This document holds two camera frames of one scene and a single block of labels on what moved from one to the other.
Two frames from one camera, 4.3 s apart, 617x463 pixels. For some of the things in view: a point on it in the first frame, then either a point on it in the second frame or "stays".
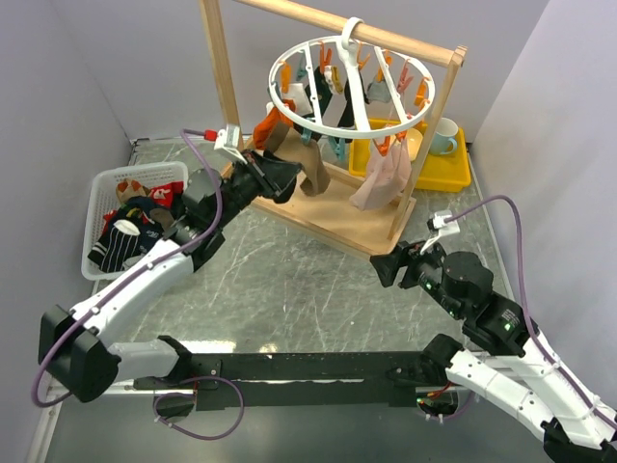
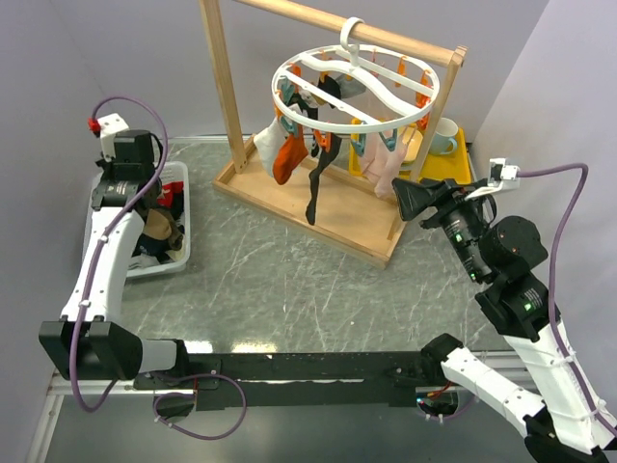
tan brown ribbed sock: x=287 y=143 → x=160 y=226
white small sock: x=298 y=95 → x=267 y=143
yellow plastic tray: x=359 y=148 → x=448 y=168
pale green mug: x=443 y=142 stays
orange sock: x=275 y=117 → x=290 y=151
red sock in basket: x=162 y=193 stays
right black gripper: x=385 y=264 → x=414 y=197
